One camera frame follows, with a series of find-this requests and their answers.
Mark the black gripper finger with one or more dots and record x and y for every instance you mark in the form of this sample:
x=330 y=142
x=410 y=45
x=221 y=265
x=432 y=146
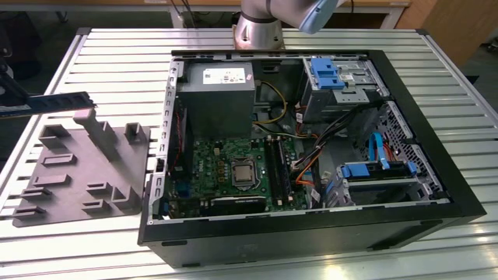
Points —
x=11 y=87

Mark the dark blue RAM stick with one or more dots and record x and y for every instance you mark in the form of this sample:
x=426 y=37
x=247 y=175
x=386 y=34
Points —
x=62 y=102
x=285 y=175

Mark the black RAM slot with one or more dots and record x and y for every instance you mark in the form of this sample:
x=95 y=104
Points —
x=275 y=175

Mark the grey plastic parts rack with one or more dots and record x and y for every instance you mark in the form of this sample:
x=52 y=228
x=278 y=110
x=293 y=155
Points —
x=128 y=172

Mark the grey power supply unit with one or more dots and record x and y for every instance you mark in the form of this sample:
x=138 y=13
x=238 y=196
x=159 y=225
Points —
x=214 y=111

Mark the green motherboard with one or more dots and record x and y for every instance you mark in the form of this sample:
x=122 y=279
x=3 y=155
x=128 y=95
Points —
x=211 y=151

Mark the silver CPU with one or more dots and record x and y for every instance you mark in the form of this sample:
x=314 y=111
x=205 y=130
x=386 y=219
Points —
x=243 y=174

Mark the black graphics card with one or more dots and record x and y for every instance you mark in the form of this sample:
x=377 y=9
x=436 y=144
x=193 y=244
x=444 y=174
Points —
x=234 y=204

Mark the black open PC case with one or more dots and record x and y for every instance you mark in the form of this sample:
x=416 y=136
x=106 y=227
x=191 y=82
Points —
x=273 y=242

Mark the grey metal drive cage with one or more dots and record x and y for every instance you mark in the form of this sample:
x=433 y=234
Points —
x=351 y=96

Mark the hard disk in blue carrier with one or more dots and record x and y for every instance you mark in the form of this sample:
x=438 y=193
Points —
x=362 y=170

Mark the brown wooden cabinet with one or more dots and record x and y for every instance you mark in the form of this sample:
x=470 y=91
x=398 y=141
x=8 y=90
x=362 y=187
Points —
x=460 y=29

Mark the blue plastic drive bracket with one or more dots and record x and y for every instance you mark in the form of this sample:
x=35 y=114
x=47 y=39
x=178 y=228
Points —
x=326 y=76

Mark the silver disk bay frame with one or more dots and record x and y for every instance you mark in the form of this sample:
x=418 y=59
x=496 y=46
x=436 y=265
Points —
x=383 y=182

